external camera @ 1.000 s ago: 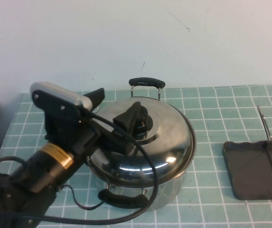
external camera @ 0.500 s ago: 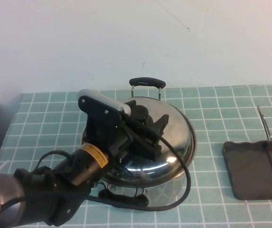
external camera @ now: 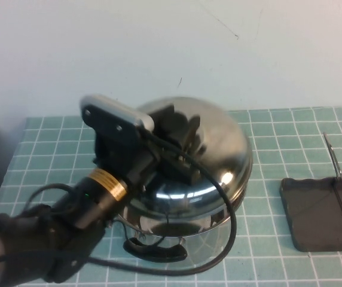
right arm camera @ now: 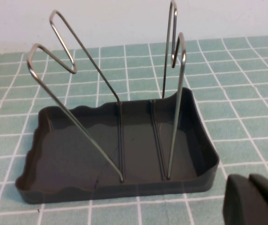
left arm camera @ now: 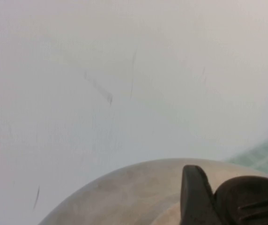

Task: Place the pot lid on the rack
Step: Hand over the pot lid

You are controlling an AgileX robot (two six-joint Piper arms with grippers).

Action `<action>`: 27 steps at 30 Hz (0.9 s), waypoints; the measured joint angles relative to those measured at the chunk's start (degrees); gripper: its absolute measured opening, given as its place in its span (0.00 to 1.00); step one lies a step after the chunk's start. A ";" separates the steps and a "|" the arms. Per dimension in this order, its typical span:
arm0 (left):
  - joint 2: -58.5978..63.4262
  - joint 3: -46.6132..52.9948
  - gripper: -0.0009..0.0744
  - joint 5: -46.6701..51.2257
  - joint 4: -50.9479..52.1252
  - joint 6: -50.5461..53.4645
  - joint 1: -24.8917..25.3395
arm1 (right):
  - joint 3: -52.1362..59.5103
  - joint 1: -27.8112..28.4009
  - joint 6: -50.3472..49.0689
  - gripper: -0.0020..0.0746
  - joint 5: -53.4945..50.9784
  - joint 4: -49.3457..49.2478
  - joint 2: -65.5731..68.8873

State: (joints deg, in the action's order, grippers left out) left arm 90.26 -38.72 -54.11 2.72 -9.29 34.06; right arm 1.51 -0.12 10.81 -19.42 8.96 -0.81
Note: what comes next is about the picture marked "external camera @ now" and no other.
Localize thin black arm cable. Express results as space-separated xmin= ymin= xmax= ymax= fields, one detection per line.
xmin=28 ymin=182 xmax=81 ymax=210

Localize green tile pattern tablecloth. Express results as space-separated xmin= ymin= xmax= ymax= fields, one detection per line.
xmin=0 ymin=106 xmax=342 ymax=287

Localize steel pot lid black knob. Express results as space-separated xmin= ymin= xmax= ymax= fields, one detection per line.
xmin=123 ymin=95 xmax=254 ymax=216

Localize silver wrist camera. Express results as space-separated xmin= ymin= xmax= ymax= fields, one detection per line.
xmin=79 ymin=93 xmax=155 ymax=142

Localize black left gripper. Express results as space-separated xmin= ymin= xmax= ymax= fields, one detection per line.
xmin=92 ymin=102 xmax=203 ymax=186

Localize stainless steel pot black handles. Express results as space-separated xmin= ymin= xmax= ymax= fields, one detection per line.
xmin=106 ymin=179 xmax=247 ymax=274

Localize black lid rack metal wire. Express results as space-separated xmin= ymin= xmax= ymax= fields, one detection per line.
xmin=279 ymin=133 xmax=342 ymax=253

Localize thick black camera cable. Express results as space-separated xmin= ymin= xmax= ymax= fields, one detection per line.
xmin=69 ymin=128 xmax=239 ymax=272

